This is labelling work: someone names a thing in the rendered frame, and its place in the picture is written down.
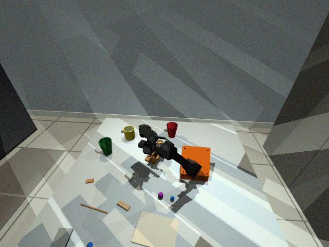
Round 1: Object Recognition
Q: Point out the green cup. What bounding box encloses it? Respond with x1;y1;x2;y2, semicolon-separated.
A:
99;137;112;155

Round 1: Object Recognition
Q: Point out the dark red cup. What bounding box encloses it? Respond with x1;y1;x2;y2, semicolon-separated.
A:
167;122;178;138

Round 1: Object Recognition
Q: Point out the yellow mug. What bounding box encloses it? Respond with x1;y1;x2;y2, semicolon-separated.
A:
123;126;135;141

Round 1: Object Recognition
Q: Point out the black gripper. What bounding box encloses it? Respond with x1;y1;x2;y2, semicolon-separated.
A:
138;140;162;151

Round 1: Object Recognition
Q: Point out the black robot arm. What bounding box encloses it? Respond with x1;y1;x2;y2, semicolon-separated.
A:
139;124;202;178

